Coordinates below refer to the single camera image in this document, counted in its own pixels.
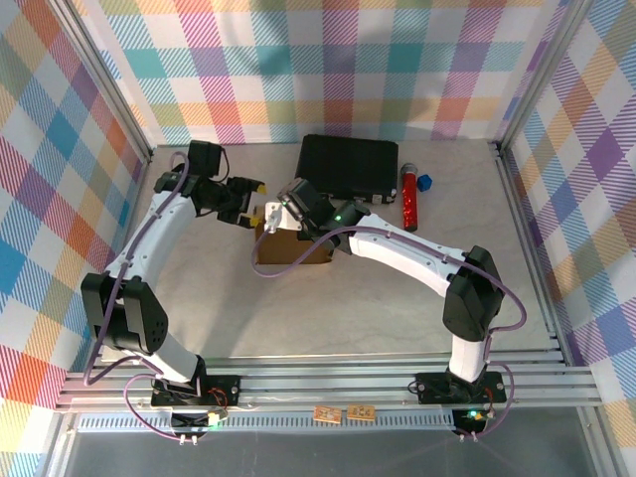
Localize red glitter microphone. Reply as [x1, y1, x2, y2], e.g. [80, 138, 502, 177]
[397, 162, 420, 233]

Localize white slotted cable duct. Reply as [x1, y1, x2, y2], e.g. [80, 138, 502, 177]
[74, 413, 463, 434]

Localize small orange circuit board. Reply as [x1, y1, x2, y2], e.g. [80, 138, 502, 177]
[346, 403, 377, 423]
[312, 405, 344, 425]

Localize aluminium left frame post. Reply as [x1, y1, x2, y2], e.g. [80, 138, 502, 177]
[49, 0, 156, 164]

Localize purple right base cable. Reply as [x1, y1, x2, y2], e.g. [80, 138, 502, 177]
[456, 361, 521, 443]

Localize aluminium base frame rails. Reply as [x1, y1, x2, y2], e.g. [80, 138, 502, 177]
[53, 351, 603, 414]

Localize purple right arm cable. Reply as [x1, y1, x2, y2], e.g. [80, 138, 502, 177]
[249, 225, 529, 360]

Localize aluminium side frame rail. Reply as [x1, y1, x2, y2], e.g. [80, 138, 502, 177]
[491, 142, 568, 355]

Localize aluminium frame post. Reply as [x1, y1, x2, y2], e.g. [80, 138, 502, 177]
[489, 0, 597, 156]
[49, 0, 156, 164]

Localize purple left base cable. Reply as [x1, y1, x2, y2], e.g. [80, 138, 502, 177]
[122, 374, 213, 444]

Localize aluminium right frame post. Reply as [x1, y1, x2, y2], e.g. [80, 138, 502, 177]
[489, 0, 597, 156]

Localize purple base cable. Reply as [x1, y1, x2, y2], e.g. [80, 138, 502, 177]
[122, 374, 213, 444]
[456, 361, 521, 443]

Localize brown cardboard paper box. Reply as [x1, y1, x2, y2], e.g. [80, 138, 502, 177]
[253, 217, 334, 266]

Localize black case with metal latches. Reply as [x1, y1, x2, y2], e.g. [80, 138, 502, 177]
[294, 133, 400, 207]

